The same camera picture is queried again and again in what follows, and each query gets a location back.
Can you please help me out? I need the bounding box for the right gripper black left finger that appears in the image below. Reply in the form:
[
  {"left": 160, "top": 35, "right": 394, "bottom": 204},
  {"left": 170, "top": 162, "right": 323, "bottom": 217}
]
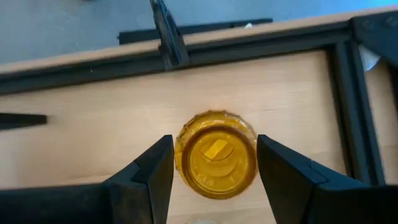
[{"left": 0, "top": 134, "right": 175, "bottom": 224}]

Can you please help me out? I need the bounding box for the black aluminium table frame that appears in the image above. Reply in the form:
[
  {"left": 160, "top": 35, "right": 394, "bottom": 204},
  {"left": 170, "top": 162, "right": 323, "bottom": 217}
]
[{"left": 0, "top": 0, "right": 398, "bottom": 187}]

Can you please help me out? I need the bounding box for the yellow glass bottle vase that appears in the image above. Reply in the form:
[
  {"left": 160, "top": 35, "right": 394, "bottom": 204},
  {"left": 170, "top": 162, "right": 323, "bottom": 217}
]
[{"left": 174, "top": 110, "right": 259, "bottom": 200}]

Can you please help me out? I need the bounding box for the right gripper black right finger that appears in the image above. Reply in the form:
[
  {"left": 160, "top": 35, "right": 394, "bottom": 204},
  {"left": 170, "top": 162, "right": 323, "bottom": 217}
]
[{"left": 256, "top": 134, "right": 398, "bottom": 224}]

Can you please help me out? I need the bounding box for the black table foot bar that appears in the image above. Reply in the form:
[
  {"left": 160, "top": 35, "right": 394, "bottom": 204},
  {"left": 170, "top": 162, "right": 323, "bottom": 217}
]
[{"left": 117, "top": 17, "right": 274, "bottom": 45}]

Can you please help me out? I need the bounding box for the wooden shelf with black frame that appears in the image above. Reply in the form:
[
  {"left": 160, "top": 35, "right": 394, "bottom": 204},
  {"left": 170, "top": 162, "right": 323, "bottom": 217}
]
[{"left": 0, "top": 112, "right": 48, "bottom": 131}]

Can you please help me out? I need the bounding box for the white paper label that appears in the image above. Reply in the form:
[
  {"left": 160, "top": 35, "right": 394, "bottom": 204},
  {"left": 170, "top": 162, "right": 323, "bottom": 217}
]
[{"left": 357, "top": 45, "right": 382, "bottom": 72}]

